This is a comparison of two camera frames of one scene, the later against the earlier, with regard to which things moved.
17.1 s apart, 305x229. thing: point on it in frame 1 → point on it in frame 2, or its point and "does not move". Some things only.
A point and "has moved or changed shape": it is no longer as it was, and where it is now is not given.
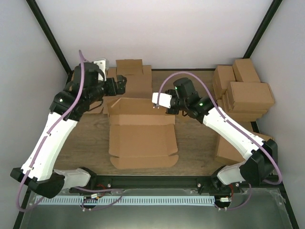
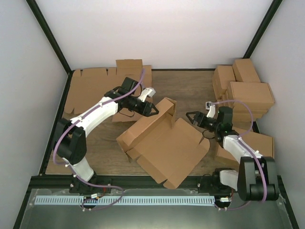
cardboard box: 141,135 has moved or changed shape
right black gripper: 172,112 → 196,118
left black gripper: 113,91 → 147,107
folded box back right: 244,71 does not move
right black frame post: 270,14 does not move
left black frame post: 51,37 does not move
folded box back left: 223,76 does not move
